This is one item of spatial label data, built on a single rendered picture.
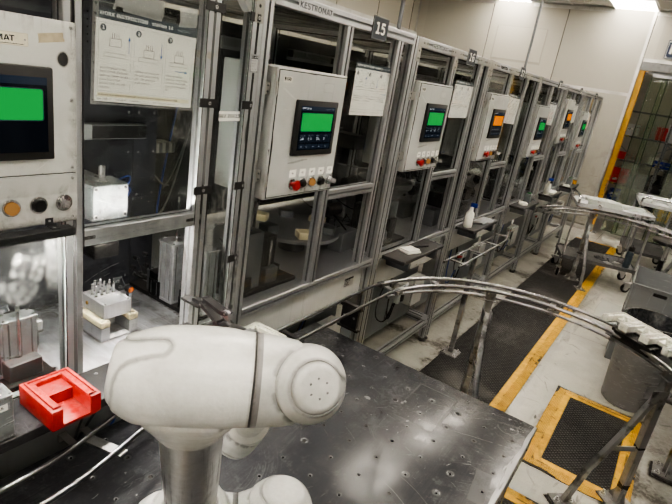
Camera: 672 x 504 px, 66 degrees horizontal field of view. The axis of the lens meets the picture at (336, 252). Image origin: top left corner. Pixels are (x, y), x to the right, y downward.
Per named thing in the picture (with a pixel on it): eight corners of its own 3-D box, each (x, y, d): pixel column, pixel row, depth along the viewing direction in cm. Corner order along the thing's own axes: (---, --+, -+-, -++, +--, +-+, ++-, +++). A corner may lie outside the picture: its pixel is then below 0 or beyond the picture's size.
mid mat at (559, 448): (627, 516, 255) (628, 514, 255) (517, 459, 282) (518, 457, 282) (645, 423, 336) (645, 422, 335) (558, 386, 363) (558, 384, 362)
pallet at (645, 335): (596, 328, 267) (603, 311, 264) (615, 327, 273) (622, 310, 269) (662, 368, 236) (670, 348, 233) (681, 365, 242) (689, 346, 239)
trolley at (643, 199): (664, 281, 645) (694, 206, 613) (614, 267, 667) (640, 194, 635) (658, 264, 718) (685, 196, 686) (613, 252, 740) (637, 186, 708)
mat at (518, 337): (486, 438, 295) (487, 436, 295) (396, 392, 324) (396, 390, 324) (618, 248, 765) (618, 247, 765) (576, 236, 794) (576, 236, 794)
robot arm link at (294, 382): (337, 338, 85) (254, 332, 83) (365, 339, 68) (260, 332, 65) (332, 421, 83) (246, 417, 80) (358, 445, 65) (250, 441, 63)
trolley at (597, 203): (552, 276, 594) (578, 194, 562) (547, 261, 646) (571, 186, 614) (634, 295, 575) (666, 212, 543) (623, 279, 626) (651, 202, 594)
